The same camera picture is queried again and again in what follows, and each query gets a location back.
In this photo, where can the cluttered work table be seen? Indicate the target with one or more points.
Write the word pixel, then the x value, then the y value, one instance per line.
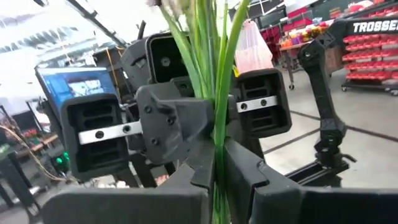
pixel 295 43

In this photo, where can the black background table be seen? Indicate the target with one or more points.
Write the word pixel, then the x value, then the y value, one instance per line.
pixel 12 177

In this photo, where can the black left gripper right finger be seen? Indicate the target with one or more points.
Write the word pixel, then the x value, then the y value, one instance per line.
pixel 280 202

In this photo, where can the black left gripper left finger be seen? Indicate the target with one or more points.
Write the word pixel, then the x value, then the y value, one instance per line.
pixel 124 205

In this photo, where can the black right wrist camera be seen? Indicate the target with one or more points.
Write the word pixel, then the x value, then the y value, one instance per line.
pixel 161 59

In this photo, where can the red bin rack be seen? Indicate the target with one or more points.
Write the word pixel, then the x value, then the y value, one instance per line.
pixel 367 65

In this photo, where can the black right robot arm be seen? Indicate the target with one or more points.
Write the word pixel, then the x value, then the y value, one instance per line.
pixel 320 87

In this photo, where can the blue monitor screen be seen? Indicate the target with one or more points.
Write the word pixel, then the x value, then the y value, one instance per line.
pixel 84 84

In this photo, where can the white spotted flower bunch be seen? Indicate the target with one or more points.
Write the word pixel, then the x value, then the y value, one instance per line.
pixel 224 93

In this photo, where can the pink plastic bag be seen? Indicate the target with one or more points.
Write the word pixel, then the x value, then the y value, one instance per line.
pixel 252 46

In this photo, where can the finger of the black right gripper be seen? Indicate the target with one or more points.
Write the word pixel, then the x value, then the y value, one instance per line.
pixel 234 115
pixel 174 124

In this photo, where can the device with green lights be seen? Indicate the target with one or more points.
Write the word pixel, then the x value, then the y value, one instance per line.
pixel 62 158

